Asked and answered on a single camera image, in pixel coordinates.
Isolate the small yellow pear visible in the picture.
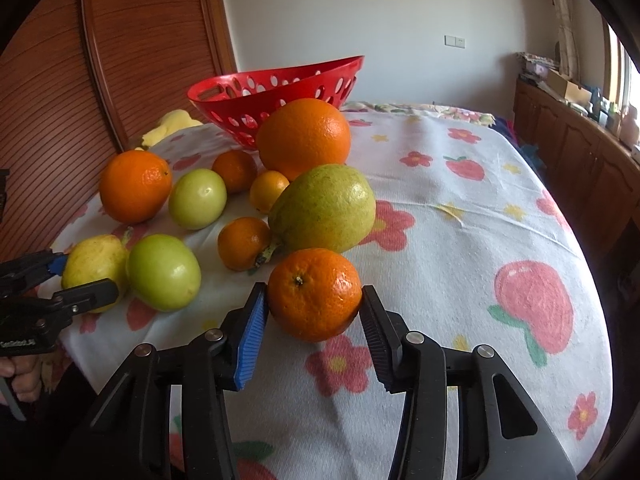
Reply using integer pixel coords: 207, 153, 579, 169
61, 234, 129, 313

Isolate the mandarin orange with stem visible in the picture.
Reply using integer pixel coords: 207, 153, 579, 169
268, 248, 362, 342

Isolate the small tangerine with leaf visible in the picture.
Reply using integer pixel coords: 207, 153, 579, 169
217, 217, 271, 272

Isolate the green apple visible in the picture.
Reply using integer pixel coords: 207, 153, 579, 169
168, 168, 228, 231
127, 234, 202, 312

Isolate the large yellow-green pear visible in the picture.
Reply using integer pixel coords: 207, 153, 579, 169
268, 164, 376, 254

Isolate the medium orange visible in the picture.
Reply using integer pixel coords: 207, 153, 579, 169
99, 151, 172, 226

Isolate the small yellow-orange tangerine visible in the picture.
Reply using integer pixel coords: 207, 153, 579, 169
250, 170, 290, 214

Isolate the small dark tangerine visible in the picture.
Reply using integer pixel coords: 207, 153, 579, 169
212, 150, 257, 194

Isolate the large navel orange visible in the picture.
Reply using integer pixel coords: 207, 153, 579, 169
256, 99, 352, 181

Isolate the red perforated plastic basket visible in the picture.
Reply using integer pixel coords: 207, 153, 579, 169
186, 55, 364, 151

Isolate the person's left hand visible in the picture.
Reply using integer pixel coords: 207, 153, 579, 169
0, 356, 42, 403

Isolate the yellow Pikachu plush toy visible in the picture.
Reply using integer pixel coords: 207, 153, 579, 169
134, 110, 203, 151

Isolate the floral bed sheet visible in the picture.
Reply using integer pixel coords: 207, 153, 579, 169
341, 101, 496, 127

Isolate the wooden slatted wardrobe door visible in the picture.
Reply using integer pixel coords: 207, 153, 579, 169
1, 0, 236, 260

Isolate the long wooden cabinet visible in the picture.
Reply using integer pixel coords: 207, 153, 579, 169
513, 78, 639, 264

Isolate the cardboard box on cabinet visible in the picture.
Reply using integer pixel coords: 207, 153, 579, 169
546, 70, 591, 107

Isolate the white wall switch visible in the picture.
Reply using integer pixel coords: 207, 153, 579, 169
444, 35, 465, 49

